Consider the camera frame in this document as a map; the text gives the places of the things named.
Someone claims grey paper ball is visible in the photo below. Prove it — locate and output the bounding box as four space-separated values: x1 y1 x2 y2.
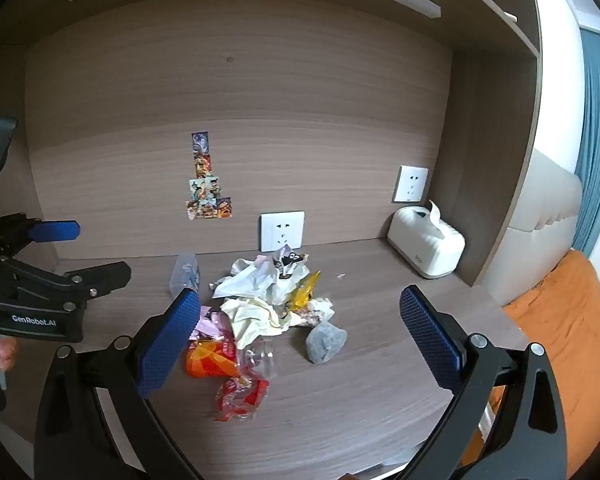
306 321 348 364

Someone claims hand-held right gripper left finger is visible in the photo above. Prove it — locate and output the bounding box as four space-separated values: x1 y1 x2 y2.
34 287 203 480

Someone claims clear plastic cup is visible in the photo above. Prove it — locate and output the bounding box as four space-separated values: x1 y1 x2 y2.
170 254 201 296

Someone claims beige padded headboard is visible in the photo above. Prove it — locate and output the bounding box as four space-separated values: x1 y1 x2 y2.
485 147 583 306

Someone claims white tissue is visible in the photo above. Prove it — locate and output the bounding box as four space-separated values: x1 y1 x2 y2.
427 200 451 233

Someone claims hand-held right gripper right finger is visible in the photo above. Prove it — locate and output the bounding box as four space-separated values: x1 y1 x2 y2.
399 285 567 480

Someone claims white plastic bag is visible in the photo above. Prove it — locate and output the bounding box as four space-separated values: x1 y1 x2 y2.
211 255 291 306

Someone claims cream paper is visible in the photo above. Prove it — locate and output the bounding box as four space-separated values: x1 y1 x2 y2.
220 296 293 351

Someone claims red snack wrapper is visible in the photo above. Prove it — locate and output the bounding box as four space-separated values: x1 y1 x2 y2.
214 376 271 422

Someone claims white patterned wrapper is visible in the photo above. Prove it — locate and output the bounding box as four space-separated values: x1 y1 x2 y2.
292 297 336 328

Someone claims orange snack packet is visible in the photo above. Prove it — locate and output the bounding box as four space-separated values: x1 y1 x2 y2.
186 337 241 378

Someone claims white wall socket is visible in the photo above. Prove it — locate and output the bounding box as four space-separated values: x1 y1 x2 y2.
393 165 430 204
260 211 306 253

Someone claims clear plastic bottle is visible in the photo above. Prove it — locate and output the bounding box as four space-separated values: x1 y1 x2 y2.
237 337 281 381

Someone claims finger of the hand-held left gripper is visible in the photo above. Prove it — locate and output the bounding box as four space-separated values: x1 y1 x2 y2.
0 214 81 266
0 260 132 311

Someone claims pink wrapper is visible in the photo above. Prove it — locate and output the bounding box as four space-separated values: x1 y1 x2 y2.
192 305 233 343

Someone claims bed with orange cover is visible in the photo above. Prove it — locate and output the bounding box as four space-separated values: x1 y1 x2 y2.
462 249 600 466

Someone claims cluster of picture stickers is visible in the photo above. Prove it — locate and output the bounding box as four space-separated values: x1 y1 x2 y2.
186 131 234 221

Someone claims white tissue box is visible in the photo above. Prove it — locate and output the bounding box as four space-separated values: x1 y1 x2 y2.
387 205 467 280

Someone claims yellow wrapper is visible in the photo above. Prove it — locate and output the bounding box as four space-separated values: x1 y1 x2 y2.
285 271 322 313

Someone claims black and white wrapper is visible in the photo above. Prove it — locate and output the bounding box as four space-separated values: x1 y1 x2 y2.
272 245 311 281

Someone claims blue curtain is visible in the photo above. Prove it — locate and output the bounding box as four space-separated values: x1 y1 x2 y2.
572 27 600 261

